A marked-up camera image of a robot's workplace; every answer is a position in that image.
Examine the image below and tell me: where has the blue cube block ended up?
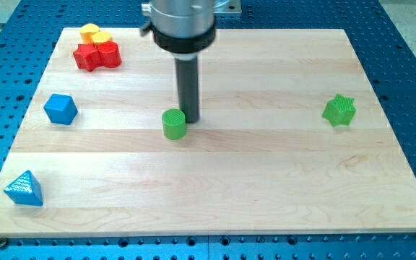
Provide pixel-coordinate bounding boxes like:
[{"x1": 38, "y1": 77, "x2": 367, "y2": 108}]
[{"x1": 43, "y1": 94, "x2": 78, "y2": 125}]

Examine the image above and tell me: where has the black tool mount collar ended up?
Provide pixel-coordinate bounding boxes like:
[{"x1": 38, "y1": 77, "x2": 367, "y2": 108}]
[{"x1": 152, "y1": 25, "x2": 216, "y2": 54}]

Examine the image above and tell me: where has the red cylinder block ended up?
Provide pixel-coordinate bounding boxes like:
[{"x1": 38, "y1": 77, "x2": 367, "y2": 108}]
[{"x1": 98, "y1": 41, "x2": 122, "y2": 68}]

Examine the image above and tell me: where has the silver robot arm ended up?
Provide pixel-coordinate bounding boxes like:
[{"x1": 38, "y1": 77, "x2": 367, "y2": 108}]
[{"x1": 139, "y1": 0, "x2": 216, "y2": 124}]

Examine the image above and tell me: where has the green cylinder block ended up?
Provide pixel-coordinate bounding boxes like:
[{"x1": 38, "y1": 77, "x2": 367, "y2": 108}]
[{"x1": 162, "y1": 109, "x2": 186, "y2": 140}]

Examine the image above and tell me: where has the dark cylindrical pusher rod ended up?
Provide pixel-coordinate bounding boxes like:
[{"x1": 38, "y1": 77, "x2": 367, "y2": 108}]
[{"x1": 175, "y1": 57, "x2": 199, "y2": 124}]

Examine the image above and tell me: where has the blue triangle block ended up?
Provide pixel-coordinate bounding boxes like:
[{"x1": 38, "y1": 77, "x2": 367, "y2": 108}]
[{"x1": 4, "y1": 170, "x2": 43, "y2": 207}]

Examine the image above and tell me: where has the light wooden board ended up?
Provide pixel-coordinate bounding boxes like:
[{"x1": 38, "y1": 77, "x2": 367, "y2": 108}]
[{"x1": 0, "y1": 27, "x2": 416, "y2": 238}]

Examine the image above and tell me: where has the silver mounting plate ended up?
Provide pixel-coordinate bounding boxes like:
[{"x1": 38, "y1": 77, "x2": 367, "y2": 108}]
[{"x1": 214, "y1": 0, "x2": 242, "y2": 17}]

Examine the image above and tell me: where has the yellow hexagon block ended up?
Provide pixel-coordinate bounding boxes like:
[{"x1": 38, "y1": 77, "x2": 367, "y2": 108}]
[{"x1": 91, "y1": 31, "x2": 113, "y2": 47}]

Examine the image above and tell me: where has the yellow cylinder block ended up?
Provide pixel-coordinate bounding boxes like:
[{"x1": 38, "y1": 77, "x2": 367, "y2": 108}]
[{"x1": 79, "y1": 23, "x2": 100, "y2": 44}]

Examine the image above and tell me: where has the green star block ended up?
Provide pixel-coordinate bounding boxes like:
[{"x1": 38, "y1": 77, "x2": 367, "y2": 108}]
[{"x1": 322, "y1": 93, "x2": 357, "y2": 127}]

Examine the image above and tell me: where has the red star block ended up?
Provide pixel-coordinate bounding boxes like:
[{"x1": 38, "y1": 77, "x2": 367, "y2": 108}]
[{"x1": 73, "y1": 43, "x2": 103, "y2": 72}]

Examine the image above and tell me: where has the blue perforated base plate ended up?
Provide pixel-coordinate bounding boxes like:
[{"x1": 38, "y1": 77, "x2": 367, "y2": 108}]
[{"x1": 0, "y1": 0, "x2": 416, "y2": 259}]

